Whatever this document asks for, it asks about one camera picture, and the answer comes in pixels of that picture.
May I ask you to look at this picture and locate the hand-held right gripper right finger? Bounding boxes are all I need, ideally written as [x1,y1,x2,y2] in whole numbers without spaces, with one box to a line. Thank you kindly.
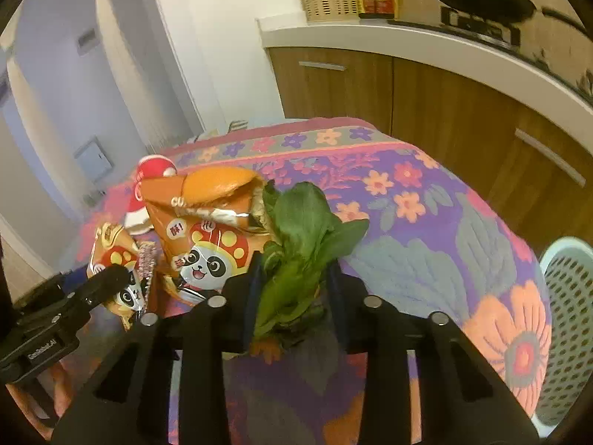
[324,260,540,445]

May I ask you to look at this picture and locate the floral tablecloth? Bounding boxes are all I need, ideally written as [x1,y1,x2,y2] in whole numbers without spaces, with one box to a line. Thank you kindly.
[9,118,554,445]

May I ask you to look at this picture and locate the green leaf vegetable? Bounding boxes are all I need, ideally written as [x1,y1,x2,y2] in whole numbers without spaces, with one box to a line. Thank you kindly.
[252,181,371,339]

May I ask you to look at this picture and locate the large panda snack packet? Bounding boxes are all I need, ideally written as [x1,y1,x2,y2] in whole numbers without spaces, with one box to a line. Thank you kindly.
[141,174,279,307]

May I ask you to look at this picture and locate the wooden kitchen base cabinet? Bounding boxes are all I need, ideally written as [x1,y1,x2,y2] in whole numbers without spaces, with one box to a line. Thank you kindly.
[266,46,593,260]

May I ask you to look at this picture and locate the dotted snack wrapper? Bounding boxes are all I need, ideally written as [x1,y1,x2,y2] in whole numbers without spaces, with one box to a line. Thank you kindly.
[138,243,160,313]

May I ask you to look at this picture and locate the white kitchen countertop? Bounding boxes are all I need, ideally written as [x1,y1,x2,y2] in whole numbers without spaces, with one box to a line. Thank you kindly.
[257,16,593,149]

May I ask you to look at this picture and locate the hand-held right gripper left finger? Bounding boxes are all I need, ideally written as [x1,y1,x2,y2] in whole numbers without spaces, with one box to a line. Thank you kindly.
[51,260,265,445]

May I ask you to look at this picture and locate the grey wall box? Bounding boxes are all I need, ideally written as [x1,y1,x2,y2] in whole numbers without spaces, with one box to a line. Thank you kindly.
[74,136,115,182]

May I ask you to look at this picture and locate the small panda snack packet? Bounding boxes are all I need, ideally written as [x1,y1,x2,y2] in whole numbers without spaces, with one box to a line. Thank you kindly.
[88,222,163,330]

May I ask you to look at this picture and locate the wall switch panel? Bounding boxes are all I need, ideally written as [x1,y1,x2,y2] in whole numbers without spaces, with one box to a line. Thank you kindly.
[76,28,98,52]

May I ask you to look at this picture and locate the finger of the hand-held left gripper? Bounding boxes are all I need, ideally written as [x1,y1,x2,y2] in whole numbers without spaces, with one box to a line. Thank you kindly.
[74,263,133,309]

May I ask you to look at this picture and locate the red and white paper cup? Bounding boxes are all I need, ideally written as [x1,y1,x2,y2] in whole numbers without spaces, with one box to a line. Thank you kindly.
[124,155,179,235]

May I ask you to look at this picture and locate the long metal cabinet handle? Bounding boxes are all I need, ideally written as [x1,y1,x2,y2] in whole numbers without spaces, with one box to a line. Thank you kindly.
[515,129,587,187]

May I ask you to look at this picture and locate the light blue plastic basket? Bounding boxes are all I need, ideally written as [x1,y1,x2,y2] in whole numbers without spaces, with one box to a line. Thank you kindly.
[530,236,593,439]

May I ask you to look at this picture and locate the white curtain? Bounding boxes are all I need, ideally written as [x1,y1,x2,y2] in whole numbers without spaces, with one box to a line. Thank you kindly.
[76,0,205,149]

